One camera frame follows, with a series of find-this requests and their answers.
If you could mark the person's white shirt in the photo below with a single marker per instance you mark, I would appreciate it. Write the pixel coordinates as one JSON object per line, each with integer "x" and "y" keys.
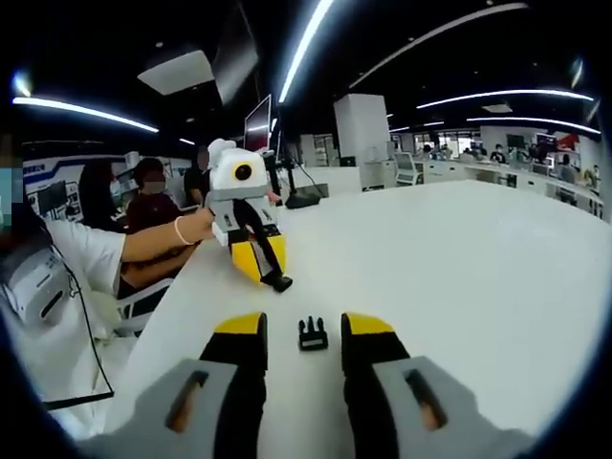
{"x": 91, "y": 253}

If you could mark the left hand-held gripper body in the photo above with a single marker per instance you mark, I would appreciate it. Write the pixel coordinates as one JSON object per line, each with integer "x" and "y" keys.
{"x": 229, "y": 191}

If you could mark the white chest-worn device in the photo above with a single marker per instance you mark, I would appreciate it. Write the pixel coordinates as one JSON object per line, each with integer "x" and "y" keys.
{"x": 33, "y": 287}

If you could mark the black plastic buckle pronged part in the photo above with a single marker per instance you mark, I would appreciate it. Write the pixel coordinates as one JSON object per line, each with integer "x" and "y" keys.
{"x": 312, "y": 337}

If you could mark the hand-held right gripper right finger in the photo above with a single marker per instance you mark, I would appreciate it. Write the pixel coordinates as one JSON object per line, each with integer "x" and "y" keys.
{"x": 406, "y": 406}

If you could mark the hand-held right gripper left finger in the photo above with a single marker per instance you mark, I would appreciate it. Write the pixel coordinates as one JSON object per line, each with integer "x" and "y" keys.
{"x": 191, "y": 411}

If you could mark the white plastic chair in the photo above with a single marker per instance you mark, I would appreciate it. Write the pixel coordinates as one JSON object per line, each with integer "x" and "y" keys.
{"x": 141, "y": 303}

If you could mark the silver-framed monitor screen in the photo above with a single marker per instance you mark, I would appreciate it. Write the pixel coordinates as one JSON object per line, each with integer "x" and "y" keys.
{"x": 257, "y": 124}

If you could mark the white wrist band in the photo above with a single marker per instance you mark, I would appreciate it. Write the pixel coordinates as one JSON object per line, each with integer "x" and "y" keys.
{"x": 181, "y": 231}

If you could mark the long white desk row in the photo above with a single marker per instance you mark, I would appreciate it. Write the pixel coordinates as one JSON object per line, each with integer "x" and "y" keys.
{"x": 502, "y": 179}

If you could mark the white mesh office chair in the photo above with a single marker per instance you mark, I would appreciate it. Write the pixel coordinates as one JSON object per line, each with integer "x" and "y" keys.
{"x": 408, "y": 167}

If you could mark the person's left hand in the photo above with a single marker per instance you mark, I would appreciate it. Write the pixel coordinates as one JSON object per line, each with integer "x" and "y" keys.
{"x": 201, "y": 225}

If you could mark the black stand base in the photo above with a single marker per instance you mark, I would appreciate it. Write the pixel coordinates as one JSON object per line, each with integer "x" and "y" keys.
{"x": 306, "y": 198}

